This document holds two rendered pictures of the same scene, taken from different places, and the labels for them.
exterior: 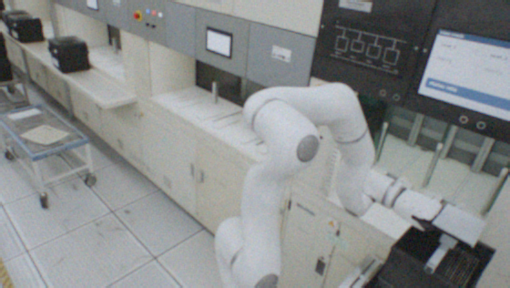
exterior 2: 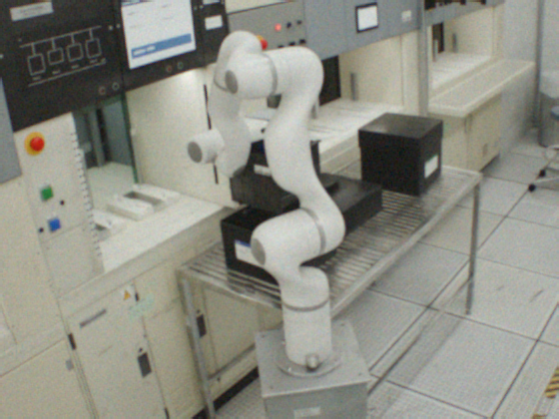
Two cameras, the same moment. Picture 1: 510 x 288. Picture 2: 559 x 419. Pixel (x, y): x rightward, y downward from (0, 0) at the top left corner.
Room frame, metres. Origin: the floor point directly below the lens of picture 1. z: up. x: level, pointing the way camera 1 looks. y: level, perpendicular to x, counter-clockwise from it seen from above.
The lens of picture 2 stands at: (0.74, 1.26, 1.80)
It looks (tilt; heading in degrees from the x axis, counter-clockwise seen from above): 25 degrees down; 269
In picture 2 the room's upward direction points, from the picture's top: 5 degrees counter-clockwise
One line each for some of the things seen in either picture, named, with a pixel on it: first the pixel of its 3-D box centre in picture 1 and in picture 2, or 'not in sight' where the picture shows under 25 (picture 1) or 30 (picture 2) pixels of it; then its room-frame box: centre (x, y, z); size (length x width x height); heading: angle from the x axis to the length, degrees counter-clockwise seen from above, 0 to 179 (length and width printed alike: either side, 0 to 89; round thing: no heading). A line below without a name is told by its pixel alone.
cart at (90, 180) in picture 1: (46, 148); not in sight; (2.43, 1.68, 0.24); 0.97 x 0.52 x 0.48; 50
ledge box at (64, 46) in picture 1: (68, 54); not in sight; (2.92, 1.60, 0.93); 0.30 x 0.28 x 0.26; 44
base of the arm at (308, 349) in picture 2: not in sight; (307, 327); (0.65, -0.04, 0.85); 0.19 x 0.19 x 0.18
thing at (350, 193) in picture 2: not in sight; (331, 199); (0.46, -0.88, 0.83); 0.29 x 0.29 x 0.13; 46
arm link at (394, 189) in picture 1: (394, 195); not in sight; (0.80, -0.46, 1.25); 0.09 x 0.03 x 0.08; 136
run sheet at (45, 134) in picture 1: (45, 134); not in sight; (2.29, 1.56, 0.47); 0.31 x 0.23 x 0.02; 69
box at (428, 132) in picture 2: not in sight; (401, 152); (0.11, -1.15, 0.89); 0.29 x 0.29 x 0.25; 51
